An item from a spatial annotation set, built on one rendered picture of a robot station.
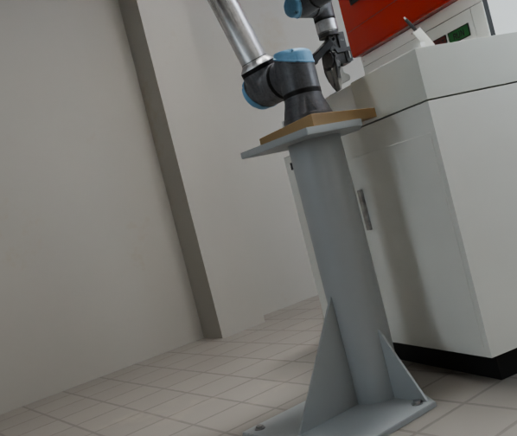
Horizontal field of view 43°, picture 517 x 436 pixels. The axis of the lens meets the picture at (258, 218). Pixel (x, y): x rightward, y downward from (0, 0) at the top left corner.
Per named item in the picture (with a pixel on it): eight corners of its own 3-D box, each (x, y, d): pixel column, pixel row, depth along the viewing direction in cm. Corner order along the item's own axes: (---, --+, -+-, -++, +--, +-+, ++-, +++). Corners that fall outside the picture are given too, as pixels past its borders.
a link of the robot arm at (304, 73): (300, 86, 187) (289, 41, 187) (271, 101, 197) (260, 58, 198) (329, 85, 194) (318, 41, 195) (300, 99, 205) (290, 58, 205)
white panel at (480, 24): (385, 137, 312) (365, 56, 312) (510, 93, 237) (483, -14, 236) (379, 139, 311) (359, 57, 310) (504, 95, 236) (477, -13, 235)
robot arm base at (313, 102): (313, 117, 184) (304, 83, 184) (275, 132, 194) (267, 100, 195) (344, 116, 195) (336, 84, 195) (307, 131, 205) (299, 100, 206)
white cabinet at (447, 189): (449, 307, 294) (405, 131, 293) (647, 321, 205) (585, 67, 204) (328, 351, 269) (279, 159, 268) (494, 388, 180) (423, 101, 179)
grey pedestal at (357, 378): (343, 463, 157) (259, 131, 156) (243, 437, 193) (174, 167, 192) (469, 387, 187) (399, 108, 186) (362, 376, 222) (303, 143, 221)
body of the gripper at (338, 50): (354, 61, 227) (346, 28, 226) (333, 65, 223) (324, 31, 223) (343, 68, 234) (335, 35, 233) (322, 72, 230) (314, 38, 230)
